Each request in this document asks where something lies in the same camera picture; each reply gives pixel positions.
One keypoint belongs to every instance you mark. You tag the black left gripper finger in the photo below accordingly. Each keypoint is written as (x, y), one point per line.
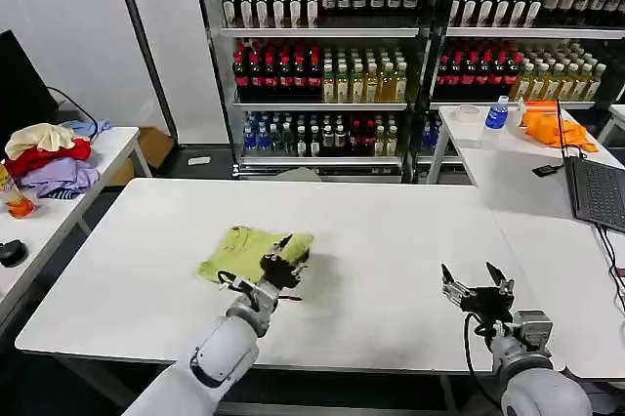
(281, 249)
(302, 263)

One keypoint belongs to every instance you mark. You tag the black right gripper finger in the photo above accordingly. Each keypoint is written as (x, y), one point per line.
(455, 291)
(506, 286)

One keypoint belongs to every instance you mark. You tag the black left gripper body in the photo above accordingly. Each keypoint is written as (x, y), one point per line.
(280, 273)

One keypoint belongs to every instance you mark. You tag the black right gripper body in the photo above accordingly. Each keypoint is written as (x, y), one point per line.
(488, 303)

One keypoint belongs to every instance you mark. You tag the light green shirt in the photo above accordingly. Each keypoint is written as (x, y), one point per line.
(244, 252)

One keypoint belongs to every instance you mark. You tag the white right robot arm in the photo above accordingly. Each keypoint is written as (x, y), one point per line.
(532, 372)

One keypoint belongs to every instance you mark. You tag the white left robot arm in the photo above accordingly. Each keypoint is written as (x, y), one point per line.
(220, 352)

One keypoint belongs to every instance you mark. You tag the grey chair back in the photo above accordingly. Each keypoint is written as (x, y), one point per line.
(298, 175)

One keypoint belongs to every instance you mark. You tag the white side table with laptop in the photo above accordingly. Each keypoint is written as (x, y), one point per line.
(508, 172)

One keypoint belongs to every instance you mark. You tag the small white flat box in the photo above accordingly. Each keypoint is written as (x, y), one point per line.
(199, 160)

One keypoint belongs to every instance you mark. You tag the small black device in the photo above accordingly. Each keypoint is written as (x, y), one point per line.
(546, 170)

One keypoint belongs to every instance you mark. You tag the black laptop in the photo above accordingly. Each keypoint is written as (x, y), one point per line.
(595, 186)

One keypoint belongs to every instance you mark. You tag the brown cardboard box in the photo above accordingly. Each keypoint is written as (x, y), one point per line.
(151, 147)

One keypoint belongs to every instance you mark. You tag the orange cloth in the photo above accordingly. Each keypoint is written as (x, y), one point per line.
(556, 129)

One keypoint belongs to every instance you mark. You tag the water bottle with blue label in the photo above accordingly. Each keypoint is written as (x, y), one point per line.
(495, 119)

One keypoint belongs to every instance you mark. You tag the small white bottle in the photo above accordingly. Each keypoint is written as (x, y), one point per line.
(516, 115)

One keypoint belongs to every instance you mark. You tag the drinks shelf with glass door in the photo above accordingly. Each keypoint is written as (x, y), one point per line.
(317, 69)

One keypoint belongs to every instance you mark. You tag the small white table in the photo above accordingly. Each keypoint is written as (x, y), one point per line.
(616, 118)

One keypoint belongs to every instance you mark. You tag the white side table with clothes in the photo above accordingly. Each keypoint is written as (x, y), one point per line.
(58, 220)

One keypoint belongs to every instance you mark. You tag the light blue cloth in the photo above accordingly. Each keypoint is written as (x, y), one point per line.
(93, 127)

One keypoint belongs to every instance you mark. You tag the purple cloth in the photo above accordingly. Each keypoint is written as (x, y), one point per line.
(61, 177)

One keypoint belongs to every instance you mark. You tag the open drinks shelf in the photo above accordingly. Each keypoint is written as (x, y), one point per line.
(527, 54)

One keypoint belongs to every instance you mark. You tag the red cloth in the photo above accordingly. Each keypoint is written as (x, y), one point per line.
(49, 156)

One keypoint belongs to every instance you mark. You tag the cream cloth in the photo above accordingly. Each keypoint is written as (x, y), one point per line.
(41, 138)

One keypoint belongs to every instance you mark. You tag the black computer mouse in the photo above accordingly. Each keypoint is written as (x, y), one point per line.
(12, 252)

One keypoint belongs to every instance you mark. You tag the orange snack bag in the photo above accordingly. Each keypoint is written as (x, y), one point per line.
(13, 196)

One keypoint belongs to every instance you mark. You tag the black computer monitor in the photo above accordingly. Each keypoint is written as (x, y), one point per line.
(22, 94)

